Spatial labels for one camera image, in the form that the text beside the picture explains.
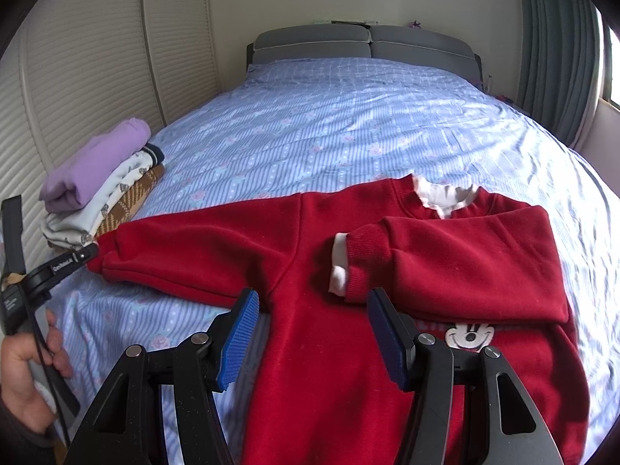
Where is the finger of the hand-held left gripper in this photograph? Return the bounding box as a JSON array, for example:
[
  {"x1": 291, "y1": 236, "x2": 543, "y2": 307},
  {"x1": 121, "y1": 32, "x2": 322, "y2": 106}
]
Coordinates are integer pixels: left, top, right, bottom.
[{"x1": 47, "y1": 243, "x2": 101, "y2": 280}]

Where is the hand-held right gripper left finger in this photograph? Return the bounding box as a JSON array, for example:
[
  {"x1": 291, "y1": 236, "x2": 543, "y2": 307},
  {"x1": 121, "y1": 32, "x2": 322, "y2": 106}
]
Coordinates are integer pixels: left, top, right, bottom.
[{"x1": 63, "y1": 288, "x2": 262, "y2": 465}]

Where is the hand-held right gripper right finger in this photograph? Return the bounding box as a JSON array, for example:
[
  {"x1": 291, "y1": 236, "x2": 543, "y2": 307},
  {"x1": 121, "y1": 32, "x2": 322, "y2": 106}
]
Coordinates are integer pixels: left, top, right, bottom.
[{"x1": 365, "y1": 287, "x2": 565, "y2": 465}]

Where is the red sweater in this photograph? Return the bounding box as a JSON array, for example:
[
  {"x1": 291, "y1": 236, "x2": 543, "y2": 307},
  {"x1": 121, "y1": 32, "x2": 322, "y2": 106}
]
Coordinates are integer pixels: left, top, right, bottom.
[{"x1": 87, "y1": 173, "x2": 592, "y2": 465}]

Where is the person's left forearm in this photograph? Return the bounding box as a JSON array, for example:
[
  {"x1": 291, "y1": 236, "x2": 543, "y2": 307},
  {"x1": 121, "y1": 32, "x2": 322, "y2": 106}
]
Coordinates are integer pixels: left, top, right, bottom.
[{"x1": 0, "y1": 394, "x2": 66, "y2": 465}]

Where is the person's left hand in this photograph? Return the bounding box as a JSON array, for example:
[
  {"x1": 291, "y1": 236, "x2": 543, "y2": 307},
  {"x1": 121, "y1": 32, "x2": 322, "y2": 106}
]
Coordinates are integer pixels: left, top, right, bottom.
[{"x1": 0, "y1": 311, "x2": 74, "y2": 435}]

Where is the folded white printed garment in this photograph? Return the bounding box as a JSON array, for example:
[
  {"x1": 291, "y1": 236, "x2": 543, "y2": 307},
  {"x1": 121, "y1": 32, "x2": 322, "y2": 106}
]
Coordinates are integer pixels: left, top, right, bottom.
[{"x1": 41, "y1": 144, "x2": 165, "y2": 250}]

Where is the folded brown plaid garment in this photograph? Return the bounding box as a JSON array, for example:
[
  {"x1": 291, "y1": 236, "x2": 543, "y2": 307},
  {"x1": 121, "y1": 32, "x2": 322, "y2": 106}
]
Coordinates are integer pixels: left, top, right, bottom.
[{"x1": 94, "y1": 165, "x2": 165, "y2": 239}]

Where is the folded purple garment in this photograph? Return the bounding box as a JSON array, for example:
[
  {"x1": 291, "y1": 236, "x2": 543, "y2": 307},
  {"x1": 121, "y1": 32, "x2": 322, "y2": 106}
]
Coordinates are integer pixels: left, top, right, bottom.
[{"x1": 39, "y1": 117, "x2": 152, "y2": 214}]

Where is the white louvered wardrobe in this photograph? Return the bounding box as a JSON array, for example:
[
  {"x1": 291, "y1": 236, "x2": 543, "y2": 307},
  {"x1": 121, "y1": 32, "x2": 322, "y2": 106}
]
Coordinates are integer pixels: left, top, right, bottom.
[{"x1": 0, "y1": 0, "x2": 219, "y2": 272}]

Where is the blue striped duvet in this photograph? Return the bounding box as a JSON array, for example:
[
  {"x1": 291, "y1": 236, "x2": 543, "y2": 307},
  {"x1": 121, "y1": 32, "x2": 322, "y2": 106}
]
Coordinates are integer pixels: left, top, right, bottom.
[{"x1": 46, "y1": 55, "x2": 620, "y2": 465}]

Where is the grey padded headboard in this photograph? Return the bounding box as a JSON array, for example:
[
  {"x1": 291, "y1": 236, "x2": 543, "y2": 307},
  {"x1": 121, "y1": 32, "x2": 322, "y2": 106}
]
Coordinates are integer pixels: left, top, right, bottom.
[{"x1": 246, "y1": 24, "x2": 482, "y2": 90}]

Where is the grey-green curtain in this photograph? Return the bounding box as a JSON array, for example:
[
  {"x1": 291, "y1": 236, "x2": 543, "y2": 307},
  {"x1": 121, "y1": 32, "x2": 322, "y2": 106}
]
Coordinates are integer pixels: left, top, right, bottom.
[{"x1": 516, "y1": 0, "x2": 604, "y2": 151}]

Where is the window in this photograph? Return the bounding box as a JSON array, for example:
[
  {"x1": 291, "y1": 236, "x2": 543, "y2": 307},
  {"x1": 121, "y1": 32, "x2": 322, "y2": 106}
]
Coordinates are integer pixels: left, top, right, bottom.
[{"x1": 598, "y1": 10, "x2": 620, "y2": 112}]

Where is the black cable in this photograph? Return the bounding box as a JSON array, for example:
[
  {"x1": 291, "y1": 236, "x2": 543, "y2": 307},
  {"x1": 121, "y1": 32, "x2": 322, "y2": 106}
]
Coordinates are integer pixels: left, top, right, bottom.
[{"x1": 30, "y1": 293, "x2": 71, "y2": 444}]

